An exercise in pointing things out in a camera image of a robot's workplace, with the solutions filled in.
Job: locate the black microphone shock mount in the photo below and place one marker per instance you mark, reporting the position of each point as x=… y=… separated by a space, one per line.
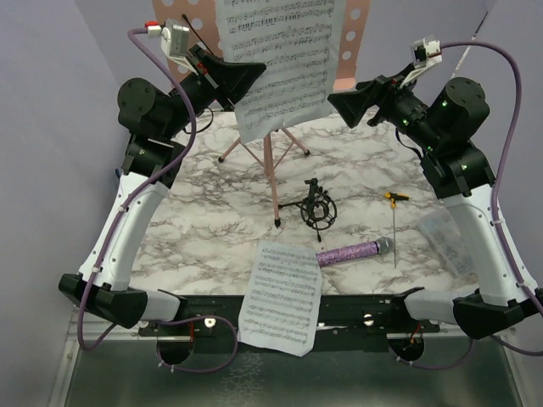
x=317 y=210

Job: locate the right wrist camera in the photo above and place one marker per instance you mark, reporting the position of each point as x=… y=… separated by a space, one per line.
x=426 y=55

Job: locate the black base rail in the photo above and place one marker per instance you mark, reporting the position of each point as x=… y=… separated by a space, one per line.
x=370 y=323

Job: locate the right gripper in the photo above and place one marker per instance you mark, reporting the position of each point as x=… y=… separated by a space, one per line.
x=353 y=105

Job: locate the purple glitter microphone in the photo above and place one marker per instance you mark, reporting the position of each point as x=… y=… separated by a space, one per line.
x=382 y=245

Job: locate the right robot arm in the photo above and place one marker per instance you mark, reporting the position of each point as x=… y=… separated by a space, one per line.
x=463 y=181

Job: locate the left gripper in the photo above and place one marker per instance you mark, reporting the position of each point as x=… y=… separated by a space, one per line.
x=232 y=79

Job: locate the sheet music page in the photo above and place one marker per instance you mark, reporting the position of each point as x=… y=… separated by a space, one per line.
x=298 y=41
x=281 y=304

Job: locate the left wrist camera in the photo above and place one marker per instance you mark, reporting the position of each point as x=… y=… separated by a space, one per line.
x=174 y=39

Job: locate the pink music stand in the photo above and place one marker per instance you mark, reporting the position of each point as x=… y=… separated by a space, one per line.
x=202 y=16

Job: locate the yellow handled screwdriver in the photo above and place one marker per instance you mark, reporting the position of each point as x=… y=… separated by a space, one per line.
x=394 y=198

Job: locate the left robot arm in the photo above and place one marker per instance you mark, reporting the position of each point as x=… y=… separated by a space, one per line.
x=152 y=160

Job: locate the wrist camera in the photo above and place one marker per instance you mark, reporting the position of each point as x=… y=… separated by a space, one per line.
x=174 y=39
x=426 y=55

